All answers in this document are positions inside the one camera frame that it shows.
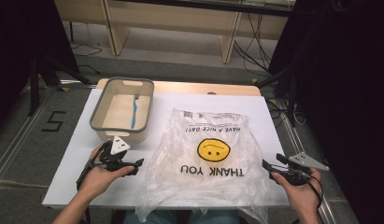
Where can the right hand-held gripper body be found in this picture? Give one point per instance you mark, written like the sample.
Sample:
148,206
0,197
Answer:
297,174

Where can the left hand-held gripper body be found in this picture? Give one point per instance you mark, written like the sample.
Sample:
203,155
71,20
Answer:
113,160

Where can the beige bin with grey rim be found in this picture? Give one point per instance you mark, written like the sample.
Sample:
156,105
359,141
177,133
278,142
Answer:
118,130

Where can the blue toothbrush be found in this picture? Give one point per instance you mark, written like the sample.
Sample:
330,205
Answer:
134,113

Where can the clear plastic bag yellow face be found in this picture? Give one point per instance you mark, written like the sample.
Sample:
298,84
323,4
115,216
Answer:
208,183

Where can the person's right hand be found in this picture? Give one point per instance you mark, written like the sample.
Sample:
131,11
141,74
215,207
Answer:
300,194

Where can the person's left hand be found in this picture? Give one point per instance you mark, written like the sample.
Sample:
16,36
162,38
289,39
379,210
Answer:
97,180

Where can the white board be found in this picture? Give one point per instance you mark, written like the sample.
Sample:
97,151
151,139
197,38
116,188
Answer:
80,146

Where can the person's legs in jeans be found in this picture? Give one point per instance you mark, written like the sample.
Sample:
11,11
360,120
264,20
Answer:
155,217

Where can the black metal stand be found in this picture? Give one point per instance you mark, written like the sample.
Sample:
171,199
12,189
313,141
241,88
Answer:
291,90

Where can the wooden table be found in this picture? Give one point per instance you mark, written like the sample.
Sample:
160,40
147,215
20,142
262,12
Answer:
186,87

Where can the black curtain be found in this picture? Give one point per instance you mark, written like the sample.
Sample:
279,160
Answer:
351,93
21,46

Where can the black tripod stand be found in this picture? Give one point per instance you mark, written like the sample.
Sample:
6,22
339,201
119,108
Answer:
35,87

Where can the light wooden desk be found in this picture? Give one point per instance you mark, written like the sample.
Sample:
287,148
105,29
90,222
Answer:
167,18

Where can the metal floor rail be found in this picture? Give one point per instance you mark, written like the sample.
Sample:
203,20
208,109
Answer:
15,149
328,211

